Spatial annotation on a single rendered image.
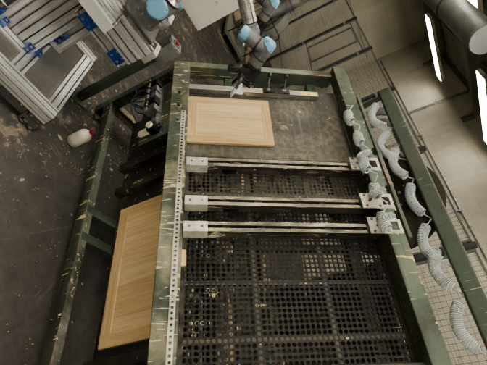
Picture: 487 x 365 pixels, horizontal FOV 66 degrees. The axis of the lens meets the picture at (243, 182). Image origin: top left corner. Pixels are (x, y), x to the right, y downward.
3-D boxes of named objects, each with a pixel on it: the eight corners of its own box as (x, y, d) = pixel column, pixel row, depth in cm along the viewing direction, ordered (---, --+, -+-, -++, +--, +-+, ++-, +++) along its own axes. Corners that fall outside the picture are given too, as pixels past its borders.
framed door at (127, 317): (122, 211, 257) (120, 210, 255) (189, 185, 238) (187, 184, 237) (100, 350, 203) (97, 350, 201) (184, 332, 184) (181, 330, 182)
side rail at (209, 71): (190, 73, 289) (190, 61, 281) (326, 82, 304) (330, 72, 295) (190, 78, 286) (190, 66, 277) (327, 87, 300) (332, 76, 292)
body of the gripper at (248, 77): (248, 89, 203) (261, 72, 196) (235, 81, 200) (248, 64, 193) (248, 82, 209) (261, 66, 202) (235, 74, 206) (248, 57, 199)
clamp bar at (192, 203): (185, 199, 210) (185, 172, 191) (382, 203, 226) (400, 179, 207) (184, 214, 204) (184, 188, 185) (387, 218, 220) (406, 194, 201)
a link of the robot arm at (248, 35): (238, 34, 196) (254, 47, 199) (235, 38, 187) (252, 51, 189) (247, 21, 192) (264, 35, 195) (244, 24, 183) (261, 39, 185)
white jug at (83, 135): (68, 132, 270) (88, 122, 263) (79, 140, 277) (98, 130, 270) (64, 142, 264) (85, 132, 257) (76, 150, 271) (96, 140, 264)
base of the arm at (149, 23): (132, 9, 194) (147, 0, 191) (138, 0, 205) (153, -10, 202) (149, 35, 203) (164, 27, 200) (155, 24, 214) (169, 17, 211)
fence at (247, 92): (189, 87, 269) (189, 83, 266) (316, 95, 282) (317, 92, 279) (188, 93, 266) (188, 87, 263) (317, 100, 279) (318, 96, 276)
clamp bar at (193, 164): (186, 161, 227) (186, 134, 208) (370, 168, 243) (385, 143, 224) (185, 174, 221) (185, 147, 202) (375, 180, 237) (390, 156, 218)
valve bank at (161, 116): (132, 82, 262) (160, 67, 254) (146, 95, 273) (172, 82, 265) (123, 132, 232) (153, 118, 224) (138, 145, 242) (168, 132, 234)
